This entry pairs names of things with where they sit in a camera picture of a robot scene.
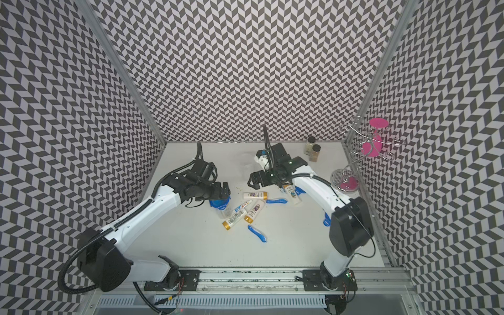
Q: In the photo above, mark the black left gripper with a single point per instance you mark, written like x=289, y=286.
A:
x=217, y=193

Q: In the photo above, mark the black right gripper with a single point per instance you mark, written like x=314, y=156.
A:
x=253, y=177

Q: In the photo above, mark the blue lid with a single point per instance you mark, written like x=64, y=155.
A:
x=220, y=205
x=299, y=191
x=327, y=220

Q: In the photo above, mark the shampoo bottle gold cap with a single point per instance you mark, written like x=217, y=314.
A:
x=292, y=195
x=254, y=211
x=233, y=219
x=255, y=195

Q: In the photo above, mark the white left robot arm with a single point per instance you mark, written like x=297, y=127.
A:
x=100, y=261

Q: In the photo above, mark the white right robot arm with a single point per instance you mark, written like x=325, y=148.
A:
x=350, y=227

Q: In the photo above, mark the blue toothbrush upper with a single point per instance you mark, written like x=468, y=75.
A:
x=278, y=200

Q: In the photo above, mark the blue toothbrush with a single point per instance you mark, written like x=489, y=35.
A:
x=278, y=200
x=257, y=233

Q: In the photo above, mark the blue toothbrush lower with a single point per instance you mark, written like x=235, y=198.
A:
x=257, y=233

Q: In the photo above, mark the aluminium front rail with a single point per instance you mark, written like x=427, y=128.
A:
x=386, y=290

